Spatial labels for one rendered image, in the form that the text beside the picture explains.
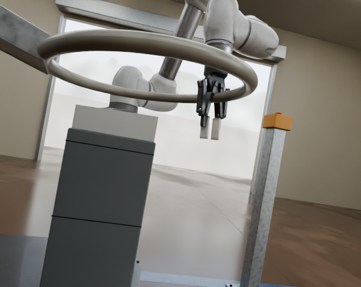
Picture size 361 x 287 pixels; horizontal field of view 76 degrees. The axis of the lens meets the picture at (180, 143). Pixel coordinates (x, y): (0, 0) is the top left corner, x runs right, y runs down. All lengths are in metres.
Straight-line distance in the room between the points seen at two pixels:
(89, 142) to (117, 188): 0.25
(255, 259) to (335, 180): 5.62
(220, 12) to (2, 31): 0.54
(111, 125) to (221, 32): 0.65
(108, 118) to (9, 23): 0.71
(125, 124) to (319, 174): 5.98
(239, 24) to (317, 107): 5.95
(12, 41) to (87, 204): 0.80
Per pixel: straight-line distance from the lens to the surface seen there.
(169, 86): 1.31
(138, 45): 0.35
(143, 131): 1.12
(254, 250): 1.51
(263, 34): 0.85
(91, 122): 1.15
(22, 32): 0.51
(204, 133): 0.70
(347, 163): 7.17
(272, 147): 1.42
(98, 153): 1.11
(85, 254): 1.23
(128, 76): 1.27
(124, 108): 1.22
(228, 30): 0.76
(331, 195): 6.99
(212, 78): 0.73
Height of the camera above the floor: 0.80
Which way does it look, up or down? 1 degrees up
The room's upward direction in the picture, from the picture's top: 10 degrees clockwise
